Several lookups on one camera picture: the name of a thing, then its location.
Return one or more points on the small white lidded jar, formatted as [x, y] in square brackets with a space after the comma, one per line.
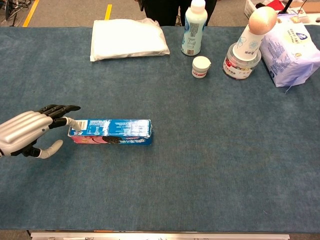
[200, 67]

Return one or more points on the aluminium table edge rail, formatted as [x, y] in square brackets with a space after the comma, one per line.
[160, 236]

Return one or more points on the lavender tissue pack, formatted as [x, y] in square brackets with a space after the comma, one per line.
[290, 50]

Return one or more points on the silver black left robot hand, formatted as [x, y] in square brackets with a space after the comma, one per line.
[22, 130]

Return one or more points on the white paper cup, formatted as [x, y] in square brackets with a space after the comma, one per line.
[247, 45]

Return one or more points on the blue felt table mat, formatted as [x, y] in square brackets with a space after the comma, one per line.
[175, 175]

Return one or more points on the tan egg-shaped ball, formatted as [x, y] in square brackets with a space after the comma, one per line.
[263, 21]

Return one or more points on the blue cookie box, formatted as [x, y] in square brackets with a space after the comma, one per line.
[115, 128]

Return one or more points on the white plastic bag package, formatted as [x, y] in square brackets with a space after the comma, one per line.
[126, 38]

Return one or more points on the clear round plastic jar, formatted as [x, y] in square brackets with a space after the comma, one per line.
[237, 68]

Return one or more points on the black chair base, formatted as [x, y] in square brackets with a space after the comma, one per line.
[12, 11]

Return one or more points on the light blue drink bottle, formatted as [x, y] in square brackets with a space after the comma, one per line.
[194, 27]

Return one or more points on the person in black clothes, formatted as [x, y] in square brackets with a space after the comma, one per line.
[162, 11]

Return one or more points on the white storage bin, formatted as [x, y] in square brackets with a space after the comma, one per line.
[250, 8]

